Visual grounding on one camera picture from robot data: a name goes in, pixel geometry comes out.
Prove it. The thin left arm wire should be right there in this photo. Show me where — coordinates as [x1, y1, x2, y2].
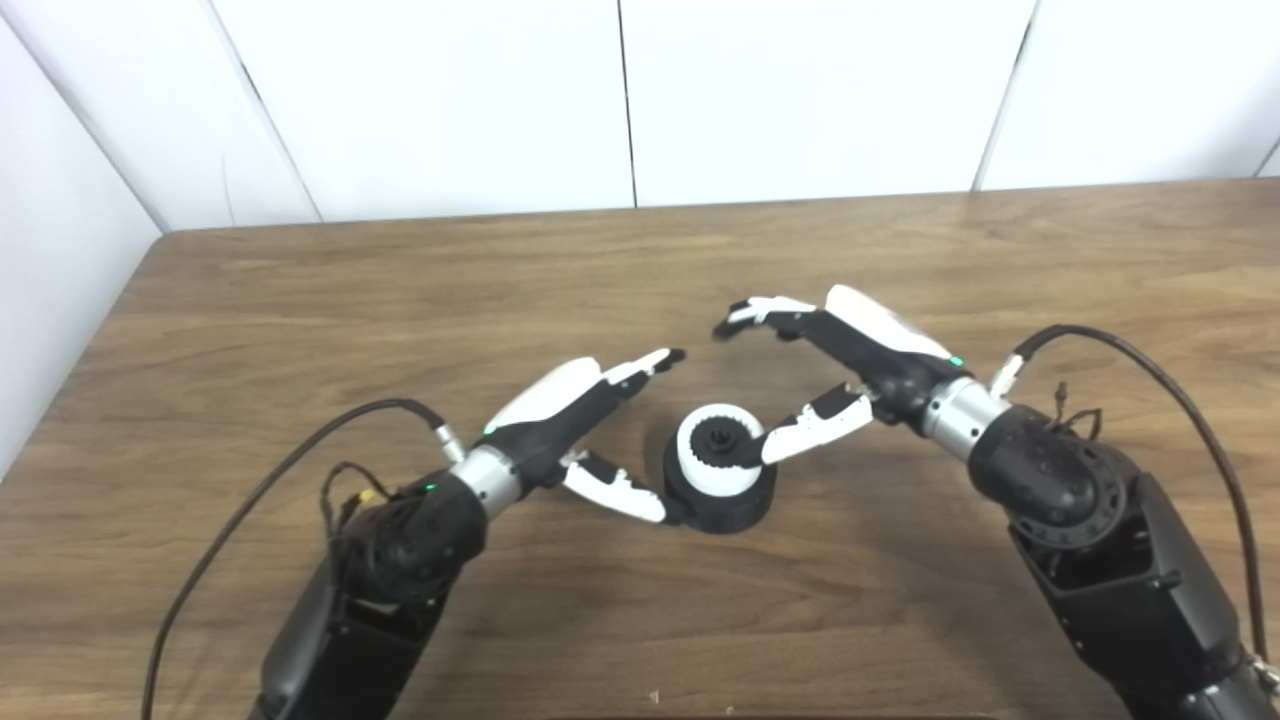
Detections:
[320, 461, 393, 543]

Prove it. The white ring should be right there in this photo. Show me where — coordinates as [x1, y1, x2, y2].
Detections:
[677, 403, 767, 497]

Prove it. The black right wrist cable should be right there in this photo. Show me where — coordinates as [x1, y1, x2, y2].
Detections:
[990, 323, 1273, 667]

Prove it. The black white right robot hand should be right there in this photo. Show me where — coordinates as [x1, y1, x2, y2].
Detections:
[712, 285, 973, 471]

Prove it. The thin arm wire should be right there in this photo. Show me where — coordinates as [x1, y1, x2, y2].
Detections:
[320, 461, 393, 543]
[1050, 382, 1104, 441]

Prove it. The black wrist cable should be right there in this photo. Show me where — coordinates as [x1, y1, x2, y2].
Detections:
[140, 398, 469, 720]
[990, 323, 1273, 667]

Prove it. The thin right arm wire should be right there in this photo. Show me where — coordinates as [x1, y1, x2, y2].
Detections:
[1050, 382, 1104, 441]

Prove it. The round black part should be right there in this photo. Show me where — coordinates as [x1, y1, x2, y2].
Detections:
[662, 425, 777, 535]

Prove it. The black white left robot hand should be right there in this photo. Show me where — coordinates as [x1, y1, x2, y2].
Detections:
[483, 347, 689, 526]

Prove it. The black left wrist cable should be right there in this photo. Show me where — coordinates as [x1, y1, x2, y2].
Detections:
[140, 398, 469, 720]

